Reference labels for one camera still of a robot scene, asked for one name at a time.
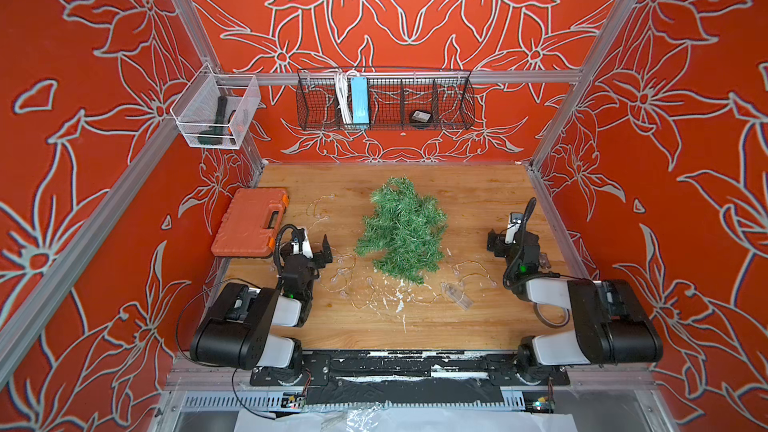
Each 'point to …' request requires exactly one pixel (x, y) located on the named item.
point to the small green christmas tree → (403, 233)
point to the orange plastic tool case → (251, 224)
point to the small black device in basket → (420, 116)
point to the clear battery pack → (456, 295)
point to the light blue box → (360, 104)
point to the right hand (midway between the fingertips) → (504, 228)
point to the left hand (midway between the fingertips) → (310, 236)
